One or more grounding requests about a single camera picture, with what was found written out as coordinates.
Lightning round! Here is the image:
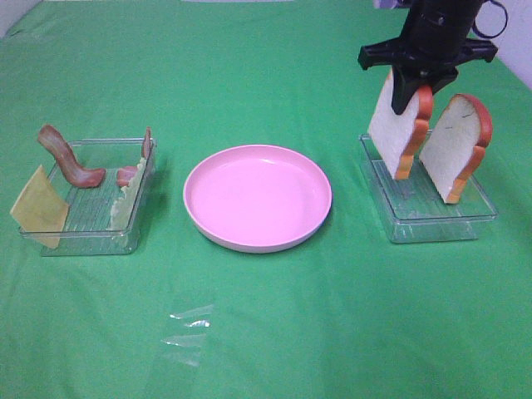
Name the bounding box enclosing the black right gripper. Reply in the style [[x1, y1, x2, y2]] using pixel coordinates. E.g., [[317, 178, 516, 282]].
[[358, 24, 498, 115]]

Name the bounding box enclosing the toy bread slice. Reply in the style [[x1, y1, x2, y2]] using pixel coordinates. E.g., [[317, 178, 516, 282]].
[[367, 72, 434, 180], [419, 93, 493, 204]]

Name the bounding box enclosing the toy lettuce leaf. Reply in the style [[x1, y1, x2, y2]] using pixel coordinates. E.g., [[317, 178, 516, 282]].
[[108, 168, 145, 230]]

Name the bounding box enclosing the curved toy bacon strip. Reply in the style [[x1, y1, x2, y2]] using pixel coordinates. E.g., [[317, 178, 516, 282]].
[[37, 125, 106, 188]]

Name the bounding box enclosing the yellow toy cheese slice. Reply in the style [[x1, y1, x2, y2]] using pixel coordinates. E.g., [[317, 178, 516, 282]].
[[10, 165, 70, 233]]

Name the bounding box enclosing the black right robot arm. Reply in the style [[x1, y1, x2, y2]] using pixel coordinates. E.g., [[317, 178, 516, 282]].
[[357, 1, 498, 115]]

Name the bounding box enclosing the leaning toy bread slice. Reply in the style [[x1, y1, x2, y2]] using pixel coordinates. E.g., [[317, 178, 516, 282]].
[[419, 93, 493, 204]]

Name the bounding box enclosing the clear right plastic tray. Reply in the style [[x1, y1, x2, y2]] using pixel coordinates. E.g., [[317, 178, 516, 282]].
[[358, 134, 498, 244]]

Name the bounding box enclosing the clear plastic tray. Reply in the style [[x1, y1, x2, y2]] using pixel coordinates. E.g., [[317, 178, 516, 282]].
[[19, 137, 156, 256], [358, 134, 498, 244]]

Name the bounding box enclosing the pink round plate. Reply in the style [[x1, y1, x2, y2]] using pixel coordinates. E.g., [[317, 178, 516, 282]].
[[183, 145, 333, 254]]

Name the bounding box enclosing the green tablecloth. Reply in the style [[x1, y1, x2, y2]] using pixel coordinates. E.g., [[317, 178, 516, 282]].
[[1, 1, 531, 398]]

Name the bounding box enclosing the clear plastic film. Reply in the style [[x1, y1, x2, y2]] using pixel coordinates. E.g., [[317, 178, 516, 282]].
[[160, 304, 214, 367]]

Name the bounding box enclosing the clear left plastic tray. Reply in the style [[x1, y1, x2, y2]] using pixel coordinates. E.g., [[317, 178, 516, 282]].
[[19, 137, 156, 256]]

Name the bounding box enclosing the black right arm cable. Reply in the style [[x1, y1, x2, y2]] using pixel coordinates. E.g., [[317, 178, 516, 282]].
[[471, 0, 510, 42]]

